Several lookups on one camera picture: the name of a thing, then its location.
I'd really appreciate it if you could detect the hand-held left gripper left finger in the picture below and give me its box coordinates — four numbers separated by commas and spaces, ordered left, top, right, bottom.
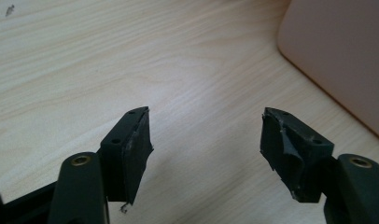
98, 105, 155, 206

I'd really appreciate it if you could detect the pink storage box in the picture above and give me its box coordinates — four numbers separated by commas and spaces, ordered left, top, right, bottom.
276, 0, 379, 145

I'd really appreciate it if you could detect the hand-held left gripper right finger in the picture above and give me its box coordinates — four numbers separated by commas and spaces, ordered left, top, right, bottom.
260, 106, 335, 203

